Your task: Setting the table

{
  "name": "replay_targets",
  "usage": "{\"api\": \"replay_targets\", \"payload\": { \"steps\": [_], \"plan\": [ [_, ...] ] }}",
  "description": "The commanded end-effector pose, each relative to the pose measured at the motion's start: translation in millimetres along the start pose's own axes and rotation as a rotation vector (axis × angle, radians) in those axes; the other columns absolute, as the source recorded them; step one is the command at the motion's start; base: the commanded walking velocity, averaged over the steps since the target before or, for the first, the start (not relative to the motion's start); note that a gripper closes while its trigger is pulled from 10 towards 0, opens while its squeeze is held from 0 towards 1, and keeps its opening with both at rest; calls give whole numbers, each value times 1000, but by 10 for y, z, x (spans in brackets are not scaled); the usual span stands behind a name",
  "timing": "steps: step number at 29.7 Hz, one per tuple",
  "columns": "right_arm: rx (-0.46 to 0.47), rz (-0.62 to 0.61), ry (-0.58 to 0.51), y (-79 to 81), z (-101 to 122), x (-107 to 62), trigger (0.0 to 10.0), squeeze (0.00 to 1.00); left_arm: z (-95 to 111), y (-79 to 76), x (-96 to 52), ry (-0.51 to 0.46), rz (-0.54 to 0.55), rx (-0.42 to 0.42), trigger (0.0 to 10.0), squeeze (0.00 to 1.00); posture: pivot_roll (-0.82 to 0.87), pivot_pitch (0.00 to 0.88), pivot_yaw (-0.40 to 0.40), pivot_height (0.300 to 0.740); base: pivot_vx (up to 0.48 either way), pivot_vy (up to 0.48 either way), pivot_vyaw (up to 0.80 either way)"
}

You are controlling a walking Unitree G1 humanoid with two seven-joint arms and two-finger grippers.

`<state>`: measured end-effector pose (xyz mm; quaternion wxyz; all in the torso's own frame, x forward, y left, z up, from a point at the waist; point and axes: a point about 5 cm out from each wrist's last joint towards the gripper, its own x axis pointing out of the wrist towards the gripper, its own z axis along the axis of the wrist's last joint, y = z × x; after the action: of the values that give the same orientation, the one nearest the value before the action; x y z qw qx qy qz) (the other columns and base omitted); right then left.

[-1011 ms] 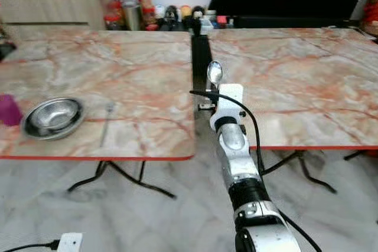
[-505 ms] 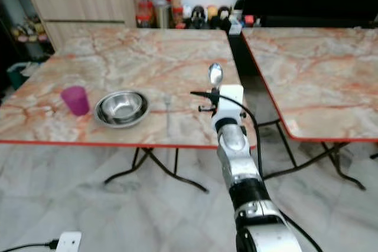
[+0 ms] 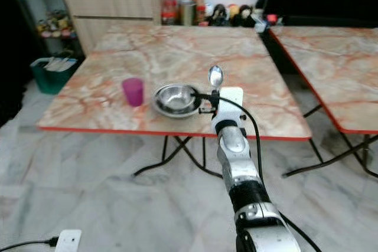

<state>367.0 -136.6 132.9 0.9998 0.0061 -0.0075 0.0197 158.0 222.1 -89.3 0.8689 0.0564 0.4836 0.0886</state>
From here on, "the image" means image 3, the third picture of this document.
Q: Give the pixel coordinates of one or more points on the steel spoon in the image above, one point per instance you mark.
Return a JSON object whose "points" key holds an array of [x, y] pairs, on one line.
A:
{"points": [[215, 76]]}

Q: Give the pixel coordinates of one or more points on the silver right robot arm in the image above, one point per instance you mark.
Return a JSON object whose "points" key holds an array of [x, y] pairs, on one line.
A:
{"points": [[236, 151]]}

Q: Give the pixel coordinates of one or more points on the steel bowl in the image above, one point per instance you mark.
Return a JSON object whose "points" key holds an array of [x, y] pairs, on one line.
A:
{"points": [[176, 100]]}

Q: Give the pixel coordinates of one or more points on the marble folding table orange edge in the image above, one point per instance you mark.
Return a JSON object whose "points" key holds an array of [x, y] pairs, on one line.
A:
{"points": [[331, 69], [165, 54]]}

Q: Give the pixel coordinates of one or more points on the purple plastic cup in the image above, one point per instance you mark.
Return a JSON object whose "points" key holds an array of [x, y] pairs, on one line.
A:
{"points": [[133, 91]]}

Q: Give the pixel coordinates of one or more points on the black plush doll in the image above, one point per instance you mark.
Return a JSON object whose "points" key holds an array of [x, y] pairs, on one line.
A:
{"points": [[218, 16]]}

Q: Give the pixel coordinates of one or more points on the steel tumbler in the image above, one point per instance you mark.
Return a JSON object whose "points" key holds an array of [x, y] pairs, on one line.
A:
{"points": [[188, 12]]}

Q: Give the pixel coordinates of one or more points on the yellow plush doll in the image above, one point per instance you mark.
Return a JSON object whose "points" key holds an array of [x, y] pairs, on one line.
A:
{"points": [[234, 13]]}

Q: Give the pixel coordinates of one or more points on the orange filled jar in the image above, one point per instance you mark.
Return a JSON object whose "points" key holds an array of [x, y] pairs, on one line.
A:
{"points": [[199, 4]]}

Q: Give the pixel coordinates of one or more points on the red lidded clear jar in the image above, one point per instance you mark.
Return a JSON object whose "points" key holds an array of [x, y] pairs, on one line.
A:
{"points": [[169, 7]]}

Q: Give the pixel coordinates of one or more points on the wooden drawer cabinet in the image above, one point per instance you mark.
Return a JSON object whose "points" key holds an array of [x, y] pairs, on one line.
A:
{"points": [[112, 7]]}

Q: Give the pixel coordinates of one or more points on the green plastic bin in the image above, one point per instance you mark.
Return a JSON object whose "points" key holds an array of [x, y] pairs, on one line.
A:
{"points": [[50, 78]]}

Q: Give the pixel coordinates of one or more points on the black shelf rack with toys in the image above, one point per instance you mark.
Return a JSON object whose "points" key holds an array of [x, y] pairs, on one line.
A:
{"points": [[53, 25]]}

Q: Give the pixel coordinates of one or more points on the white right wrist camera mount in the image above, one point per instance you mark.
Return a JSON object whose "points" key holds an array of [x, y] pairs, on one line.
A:
{"points": [[231, 100]]}

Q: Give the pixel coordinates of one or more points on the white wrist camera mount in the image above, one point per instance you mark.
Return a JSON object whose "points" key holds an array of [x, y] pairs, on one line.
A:
{"points": [[68, 240], [231, 100]]}

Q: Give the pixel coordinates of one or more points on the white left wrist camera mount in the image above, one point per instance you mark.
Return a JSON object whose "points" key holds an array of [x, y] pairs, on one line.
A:
{"points": [[68, 240]]}

